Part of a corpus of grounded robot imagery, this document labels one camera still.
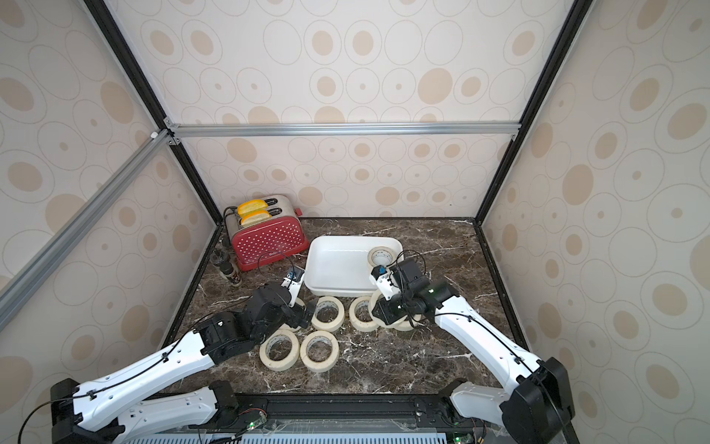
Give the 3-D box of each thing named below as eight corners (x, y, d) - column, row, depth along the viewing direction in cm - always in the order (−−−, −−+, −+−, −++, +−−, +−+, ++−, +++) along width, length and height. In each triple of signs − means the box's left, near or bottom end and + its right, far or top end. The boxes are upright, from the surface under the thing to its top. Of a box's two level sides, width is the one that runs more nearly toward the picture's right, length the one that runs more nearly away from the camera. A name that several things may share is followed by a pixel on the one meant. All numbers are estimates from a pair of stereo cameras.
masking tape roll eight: (299, 372, 82) (297, 368, 80) (304, 334, 90) (303, 330, 87) (337, 372, 82) (337, 368, 80) (339, 334, 90) (339, 330, 87)
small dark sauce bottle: (228, 286, 101) (217, 271, 94) (232, 276, 104) (221, 261, 96) (240, 286, 101) (231, 271, 94) (243, 276, 104) (234, 261, 96)
